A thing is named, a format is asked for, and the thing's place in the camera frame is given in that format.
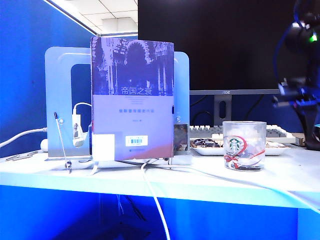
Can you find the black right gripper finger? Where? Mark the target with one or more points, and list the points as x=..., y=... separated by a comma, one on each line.
x=306, y=125

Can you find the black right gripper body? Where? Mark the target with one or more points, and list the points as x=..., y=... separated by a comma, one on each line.
x=296, y=93

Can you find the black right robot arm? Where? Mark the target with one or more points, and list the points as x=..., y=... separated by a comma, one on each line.
x=298, y=32

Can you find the Starbucks drinking glass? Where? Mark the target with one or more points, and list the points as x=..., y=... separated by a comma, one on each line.
x=253, y=140

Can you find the brown cardboard box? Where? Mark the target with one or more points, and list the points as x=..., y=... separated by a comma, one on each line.
x=299, y=140

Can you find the grey monitor stand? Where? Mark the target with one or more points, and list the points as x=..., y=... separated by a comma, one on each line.
x=216, y=120

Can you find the black AOC monitor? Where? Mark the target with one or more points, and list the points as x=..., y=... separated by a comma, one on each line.
x=225, y=45

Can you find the beige and grey keyboard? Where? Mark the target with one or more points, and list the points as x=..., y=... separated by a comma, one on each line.
x=205, y=131

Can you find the white tray with snacks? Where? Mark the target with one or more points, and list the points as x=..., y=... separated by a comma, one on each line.
x=208, y=150

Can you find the small photo card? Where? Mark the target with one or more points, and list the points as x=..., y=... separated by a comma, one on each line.
x=180, y=137

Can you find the purple hardcover book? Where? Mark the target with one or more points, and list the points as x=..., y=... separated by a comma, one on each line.
x=131, y=112

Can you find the white square adapter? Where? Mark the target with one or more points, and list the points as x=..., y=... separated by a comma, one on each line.
x=103, y=147

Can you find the white power plug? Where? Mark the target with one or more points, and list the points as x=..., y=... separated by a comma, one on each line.
x=77, y=132

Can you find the thin black-tipped rod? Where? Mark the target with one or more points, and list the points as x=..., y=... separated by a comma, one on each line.
x=62, y=140

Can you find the silver metal bookend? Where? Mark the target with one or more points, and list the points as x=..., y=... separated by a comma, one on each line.
x=57, y=100

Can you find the white round knob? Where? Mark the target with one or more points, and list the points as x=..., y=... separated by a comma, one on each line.
x=44, y=145

